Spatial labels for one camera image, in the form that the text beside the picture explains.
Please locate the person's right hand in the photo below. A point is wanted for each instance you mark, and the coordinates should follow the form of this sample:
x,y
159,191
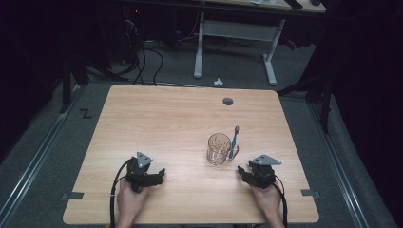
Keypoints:
x,y
269,202

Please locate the grey tape strip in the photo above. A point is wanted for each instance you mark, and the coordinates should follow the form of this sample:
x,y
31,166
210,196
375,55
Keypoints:
x,y
310,192
73,195

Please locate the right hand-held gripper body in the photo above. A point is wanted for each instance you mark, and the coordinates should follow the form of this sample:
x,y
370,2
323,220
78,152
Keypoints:
x,y
263,173

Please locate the clear glass mug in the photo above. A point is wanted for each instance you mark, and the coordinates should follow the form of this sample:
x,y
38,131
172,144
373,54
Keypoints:
x,y
218,149

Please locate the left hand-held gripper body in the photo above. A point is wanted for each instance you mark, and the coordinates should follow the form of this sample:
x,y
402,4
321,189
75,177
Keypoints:
x,y
139,177

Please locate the person's left hand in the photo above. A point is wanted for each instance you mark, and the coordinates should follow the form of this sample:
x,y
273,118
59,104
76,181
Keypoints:
x,y
130,202

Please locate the blue grey toothbrush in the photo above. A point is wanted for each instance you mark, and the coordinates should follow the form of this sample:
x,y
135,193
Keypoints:
x,y
234,139

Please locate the black metal stand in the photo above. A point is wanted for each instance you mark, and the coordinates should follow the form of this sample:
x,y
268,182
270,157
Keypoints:
x,y
323,95
68,82

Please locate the small red object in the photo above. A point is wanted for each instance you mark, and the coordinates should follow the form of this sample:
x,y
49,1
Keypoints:
x,y
292,44

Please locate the small white floor object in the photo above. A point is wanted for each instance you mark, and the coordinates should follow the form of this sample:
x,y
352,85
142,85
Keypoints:
x,y
218,82

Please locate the dark computer tower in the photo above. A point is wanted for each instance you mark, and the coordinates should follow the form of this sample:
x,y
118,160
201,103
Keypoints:
x,y
134,22

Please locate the metal floor rail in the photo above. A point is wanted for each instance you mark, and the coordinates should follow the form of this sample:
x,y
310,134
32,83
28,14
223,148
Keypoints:
x,y
342,171
38,152

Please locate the grey round table grommet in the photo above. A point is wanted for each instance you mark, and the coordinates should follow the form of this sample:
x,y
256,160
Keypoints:
x,y
227,101

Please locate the white-framed wooden desk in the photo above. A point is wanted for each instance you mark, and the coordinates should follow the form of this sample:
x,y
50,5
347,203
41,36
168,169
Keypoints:
x,y
240,30

